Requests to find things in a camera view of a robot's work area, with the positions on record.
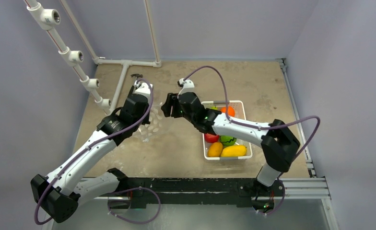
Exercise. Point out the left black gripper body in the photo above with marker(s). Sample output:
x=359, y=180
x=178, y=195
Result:
x=134, y=121

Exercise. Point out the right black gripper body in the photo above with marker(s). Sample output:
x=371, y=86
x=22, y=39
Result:
x=174, y=105

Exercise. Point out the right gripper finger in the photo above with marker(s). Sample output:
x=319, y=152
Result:
x=172, y=99
x=169, y=110

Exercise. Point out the clear zip top bag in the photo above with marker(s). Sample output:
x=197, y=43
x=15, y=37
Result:
x=158, y=125

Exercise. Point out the orange fruit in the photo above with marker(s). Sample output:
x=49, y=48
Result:
x=229, y=110

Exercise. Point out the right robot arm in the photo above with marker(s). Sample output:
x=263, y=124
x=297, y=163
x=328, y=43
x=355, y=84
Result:
x=278, y=143

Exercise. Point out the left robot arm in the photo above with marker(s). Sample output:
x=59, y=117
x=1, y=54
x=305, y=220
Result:
x=60, y=192

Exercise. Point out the small black hammer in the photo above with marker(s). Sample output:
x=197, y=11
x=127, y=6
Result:
x=136, y=76

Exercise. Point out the red apple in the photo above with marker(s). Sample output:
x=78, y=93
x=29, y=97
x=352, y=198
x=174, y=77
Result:
x=210, y=138

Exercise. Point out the white plastic basket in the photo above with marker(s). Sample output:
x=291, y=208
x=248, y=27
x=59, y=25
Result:
x=246, y=132

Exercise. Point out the green watermelon toy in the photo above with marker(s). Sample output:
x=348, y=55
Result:
x=227, y=140

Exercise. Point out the orange mango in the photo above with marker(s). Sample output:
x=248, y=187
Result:
x=215, y=149

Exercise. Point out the yellow mango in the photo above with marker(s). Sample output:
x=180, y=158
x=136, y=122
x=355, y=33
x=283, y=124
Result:
x=234, y=151

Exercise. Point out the black base bar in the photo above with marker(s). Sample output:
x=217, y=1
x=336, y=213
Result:
x=240, y=192

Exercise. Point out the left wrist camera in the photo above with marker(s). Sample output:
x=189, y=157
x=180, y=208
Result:
x=142, y=87

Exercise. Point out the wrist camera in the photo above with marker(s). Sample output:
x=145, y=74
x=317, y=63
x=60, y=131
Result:
x=142, y=87
x=186, y=86

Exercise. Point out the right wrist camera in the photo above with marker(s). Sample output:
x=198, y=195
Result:
x=186, y=86

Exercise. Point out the white pvc pipe frame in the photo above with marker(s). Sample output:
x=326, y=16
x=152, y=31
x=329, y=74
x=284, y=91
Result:
x=48, y=19

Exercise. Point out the aluminium rail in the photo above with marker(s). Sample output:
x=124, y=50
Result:
x=329, y=215

